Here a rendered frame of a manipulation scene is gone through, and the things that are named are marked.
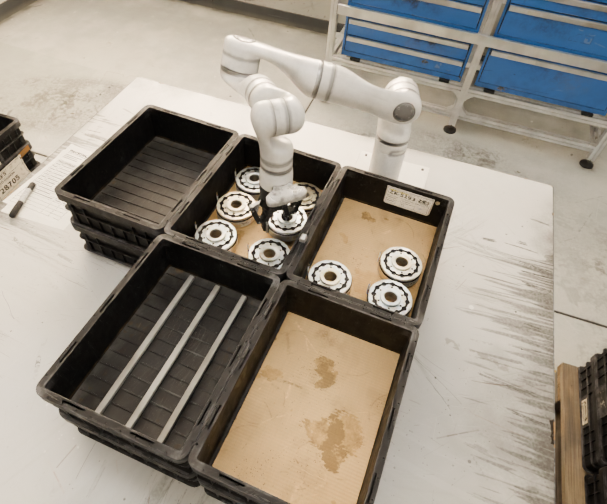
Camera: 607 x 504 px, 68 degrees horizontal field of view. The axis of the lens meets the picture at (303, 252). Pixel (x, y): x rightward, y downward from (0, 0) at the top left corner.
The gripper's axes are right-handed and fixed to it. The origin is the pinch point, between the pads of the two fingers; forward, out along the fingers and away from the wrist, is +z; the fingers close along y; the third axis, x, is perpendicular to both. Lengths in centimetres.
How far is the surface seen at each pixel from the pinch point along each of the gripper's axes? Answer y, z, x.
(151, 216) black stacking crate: 27.7, 4.4, -17.0
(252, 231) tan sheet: 5.1, 4.2, -2.9
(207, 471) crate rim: 31, -6, 50
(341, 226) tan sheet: -17.3, 4.2, 3.6
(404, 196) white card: -33.8, -2.8, 5.3
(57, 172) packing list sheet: 51, 17, -58
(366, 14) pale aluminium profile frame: -112, 28, -148
